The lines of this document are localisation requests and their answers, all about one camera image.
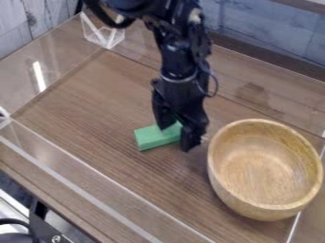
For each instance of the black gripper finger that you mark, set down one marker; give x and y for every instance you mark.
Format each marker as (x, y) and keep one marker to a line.
(163, 116)
(191, 134)

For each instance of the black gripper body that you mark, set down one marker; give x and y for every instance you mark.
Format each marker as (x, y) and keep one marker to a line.
(183, 93)

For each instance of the green rectangular block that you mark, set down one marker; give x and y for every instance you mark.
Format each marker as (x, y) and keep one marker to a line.
(149, 137)

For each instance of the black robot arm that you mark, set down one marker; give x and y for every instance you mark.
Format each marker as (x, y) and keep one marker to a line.
(176, 23)

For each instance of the wooden bowl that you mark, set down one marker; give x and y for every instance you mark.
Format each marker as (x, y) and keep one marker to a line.
(264, 170)

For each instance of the clear acrylic corner bracket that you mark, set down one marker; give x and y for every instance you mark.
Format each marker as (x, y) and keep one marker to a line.
(104, 37)

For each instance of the black metal table frame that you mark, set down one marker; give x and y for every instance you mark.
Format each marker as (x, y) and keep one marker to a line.
(50, 227)

